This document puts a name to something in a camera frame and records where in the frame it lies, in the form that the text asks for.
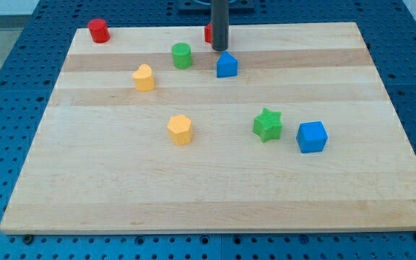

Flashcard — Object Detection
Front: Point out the green star block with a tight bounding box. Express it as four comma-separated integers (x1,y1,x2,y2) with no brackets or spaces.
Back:
253,108,283,142

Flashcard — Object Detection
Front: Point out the light wooden board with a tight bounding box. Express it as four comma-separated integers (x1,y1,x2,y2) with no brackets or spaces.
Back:
0,22,416,235

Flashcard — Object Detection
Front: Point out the red cylinder block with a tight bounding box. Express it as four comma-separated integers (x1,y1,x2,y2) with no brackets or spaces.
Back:
87,18,111,43

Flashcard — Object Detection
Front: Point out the green cylinder block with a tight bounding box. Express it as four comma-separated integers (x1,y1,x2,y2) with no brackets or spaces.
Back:
171,43,192,69

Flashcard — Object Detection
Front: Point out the blue cube block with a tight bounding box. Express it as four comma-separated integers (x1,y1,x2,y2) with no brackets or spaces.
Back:
296,121,328,154

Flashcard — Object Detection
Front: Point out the yellow heart block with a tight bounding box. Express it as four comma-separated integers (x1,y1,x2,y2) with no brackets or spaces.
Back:
132,64,155,92

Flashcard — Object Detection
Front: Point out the red block behind rod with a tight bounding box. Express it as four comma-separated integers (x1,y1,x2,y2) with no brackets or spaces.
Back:
204,23,212,43

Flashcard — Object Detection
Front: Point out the yellow hexagon block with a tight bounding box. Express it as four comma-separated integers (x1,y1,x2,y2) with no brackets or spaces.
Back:
167,115,193,146

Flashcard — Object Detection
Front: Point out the blue triangle block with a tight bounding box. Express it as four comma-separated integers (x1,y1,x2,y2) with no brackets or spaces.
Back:
217,51,238,78

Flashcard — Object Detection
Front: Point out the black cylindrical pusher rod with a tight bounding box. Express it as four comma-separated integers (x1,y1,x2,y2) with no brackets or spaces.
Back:
211,0,229,51

